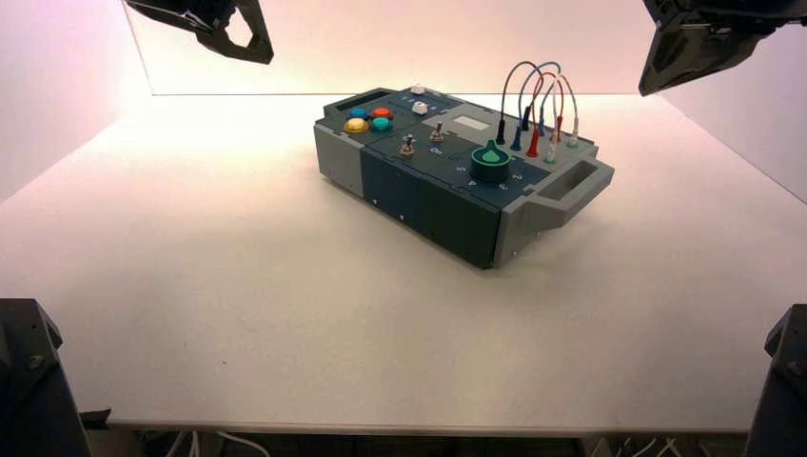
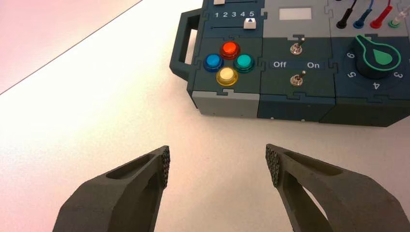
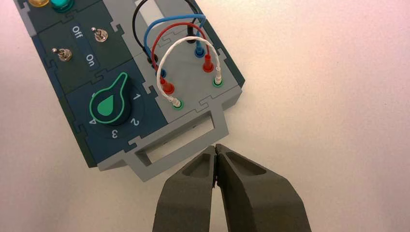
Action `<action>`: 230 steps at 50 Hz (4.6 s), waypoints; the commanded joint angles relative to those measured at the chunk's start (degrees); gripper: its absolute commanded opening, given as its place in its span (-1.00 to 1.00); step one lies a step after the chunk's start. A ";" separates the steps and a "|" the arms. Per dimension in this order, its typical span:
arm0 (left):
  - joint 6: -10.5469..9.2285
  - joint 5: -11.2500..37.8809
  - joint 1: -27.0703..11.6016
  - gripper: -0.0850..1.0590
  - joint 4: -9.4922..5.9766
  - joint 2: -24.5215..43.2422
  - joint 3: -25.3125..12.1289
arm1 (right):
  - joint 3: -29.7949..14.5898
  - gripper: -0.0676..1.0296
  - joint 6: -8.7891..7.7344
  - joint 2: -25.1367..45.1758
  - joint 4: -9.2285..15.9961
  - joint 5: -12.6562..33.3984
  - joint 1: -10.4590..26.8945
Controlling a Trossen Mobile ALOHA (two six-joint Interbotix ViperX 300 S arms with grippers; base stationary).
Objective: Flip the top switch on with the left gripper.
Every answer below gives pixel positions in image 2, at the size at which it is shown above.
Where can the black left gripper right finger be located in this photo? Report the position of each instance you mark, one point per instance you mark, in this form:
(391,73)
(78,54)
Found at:
(346,205)

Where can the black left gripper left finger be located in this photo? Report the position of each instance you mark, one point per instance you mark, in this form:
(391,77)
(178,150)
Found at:
(128,195)

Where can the dark teal grey task box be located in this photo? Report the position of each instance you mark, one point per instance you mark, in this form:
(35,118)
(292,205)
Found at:
(288,105)

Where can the silver metal toggle switch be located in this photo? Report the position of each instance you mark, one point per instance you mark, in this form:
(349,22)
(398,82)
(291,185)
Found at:
(296,80)
(296,49)

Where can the dark teal green rotary knob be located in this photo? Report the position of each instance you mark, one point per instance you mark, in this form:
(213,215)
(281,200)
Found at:
(378,65)

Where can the yellow round push button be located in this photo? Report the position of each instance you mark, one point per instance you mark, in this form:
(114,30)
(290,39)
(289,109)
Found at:
(227,76)

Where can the blue round push button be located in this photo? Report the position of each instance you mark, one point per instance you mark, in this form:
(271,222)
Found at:
(213,62)

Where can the green round push button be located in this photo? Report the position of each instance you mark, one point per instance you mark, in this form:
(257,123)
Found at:
(244,62)

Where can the red round push button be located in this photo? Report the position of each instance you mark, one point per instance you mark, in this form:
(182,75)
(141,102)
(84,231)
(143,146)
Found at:
(229,49)

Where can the green-white banana plug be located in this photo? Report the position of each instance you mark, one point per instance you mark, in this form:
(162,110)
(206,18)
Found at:
(397,19)

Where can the white slider knob blue triangle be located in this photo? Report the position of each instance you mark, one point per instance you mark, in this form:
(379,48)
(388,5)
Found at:
(250,24)

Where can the plain white slider knob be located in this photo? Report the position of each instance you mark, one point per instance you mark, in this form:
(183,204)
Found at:
(219,2)

